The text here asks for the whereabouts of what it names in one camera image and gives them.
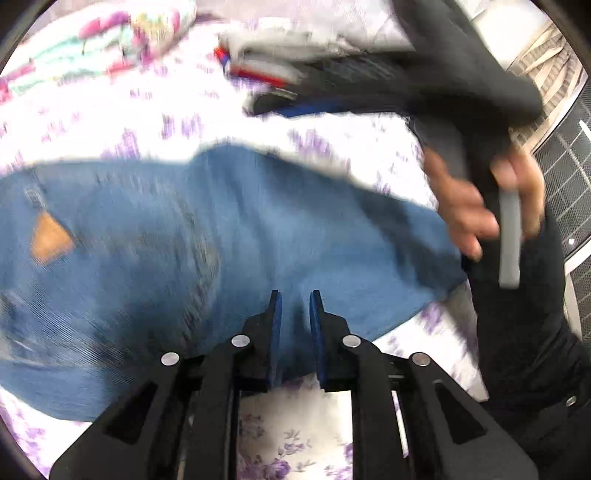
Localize blue denim pants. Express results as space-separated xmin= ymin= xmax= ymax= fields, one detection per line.
xmin=0 ymin=143 xmax=470 ymax=423

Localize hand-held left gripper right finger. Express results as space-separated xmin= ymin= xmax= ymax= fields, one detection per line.
xmin=308 ymin=290 xmax=539 ymax=480

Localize black grid panel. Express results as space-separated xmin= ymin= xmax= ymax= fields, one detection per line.
xmin=531 ymin=90 xmax=591 ymax=269

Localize person's right hand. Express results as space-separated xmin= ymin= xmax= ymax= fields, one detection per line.
xmin=422 ymin=145 xmax=547 ymax=262

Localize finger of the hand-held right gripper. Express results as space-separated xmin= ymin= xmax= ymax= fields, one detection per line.
xmin=216 ymin=33 xmax=407 ymax=89
xmin=244 ymin=85 xmax=416 ymax=118

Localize person's right forearm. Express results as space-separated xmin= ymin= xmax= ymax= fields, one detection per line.
xmin=461 ymin=208 xmax=591 ymax=468

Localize colourful floral blanket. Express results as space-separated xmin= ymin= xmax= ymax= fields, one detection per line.
xmin=0 ymin=0 xmax=200 ymax=103

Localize white purple floral bed sheet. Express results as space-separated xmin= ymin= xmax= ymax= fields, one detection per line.
xmin=0 ymin=0 xmax=491 ymax=480

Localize wooden slatted panel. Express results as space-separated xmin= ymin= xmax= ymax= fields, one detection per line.
xmin=507 ymin=21 xmax=583 ymax=144

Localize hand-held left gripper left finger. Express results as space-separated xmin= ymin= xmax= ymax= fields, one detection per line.
xmin=48 ymin=290 xmax=283 ymax=480

